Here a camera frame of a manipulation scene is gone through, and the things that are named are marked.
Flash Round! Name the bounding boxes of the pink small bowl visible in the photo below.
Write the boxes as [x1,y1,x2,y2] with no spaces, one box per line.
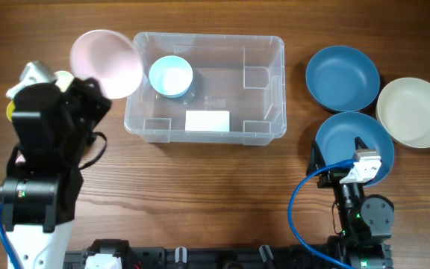
[69,29,144,99]

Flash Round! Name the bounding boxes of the light blue small bowl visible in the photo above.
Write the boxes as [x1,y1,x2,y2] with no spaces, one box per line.
[149,55,193,98]

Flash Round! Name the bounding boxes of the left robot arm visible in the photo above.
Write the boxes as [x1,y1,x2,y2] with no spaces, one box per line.
[0,78,111,268]

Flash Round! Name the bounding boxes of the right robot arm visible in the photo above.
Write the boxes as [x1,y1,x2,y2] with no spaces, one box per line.
[307,137,394,269]

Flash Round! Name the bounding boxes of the pale green cup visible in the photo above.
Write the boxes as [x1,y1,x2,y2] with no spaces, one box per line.
[54,70,74,92]

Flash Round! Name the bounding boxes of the cream bowl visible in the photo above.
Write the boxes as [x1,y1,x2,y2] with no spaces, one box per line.
[376,78,430,149]

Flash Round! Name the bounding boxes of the yellow cup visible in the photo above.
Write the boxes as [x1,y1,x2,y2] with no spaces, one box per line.
[6,101,15,121]

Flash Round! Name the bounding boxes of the pink cup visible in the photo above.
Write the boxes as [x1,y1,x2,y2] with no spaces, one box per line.
[15,155,25,164]

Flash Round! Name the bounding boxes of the clear plastic storage bin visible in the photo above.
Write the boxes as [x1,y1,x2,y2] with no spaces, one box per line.
[124,32,287,146]

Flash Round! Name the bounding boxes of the right blue cable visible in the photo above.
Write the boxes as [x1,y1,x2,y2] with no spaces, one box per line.
[287,158,358,269]

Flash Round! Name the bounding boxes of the blue cable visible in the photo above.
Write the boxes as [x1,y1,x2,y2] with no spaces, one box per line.
[0,203,24,269]
[287,158,358,269]

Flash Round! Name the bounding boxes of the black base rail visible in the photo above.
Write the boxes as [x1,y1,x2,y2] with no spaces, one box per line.
[63,238,393,269]

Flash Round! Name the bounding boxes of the left blue cable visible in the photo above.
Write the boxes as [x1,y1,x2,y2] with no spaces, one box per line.
[0,203,24,269]

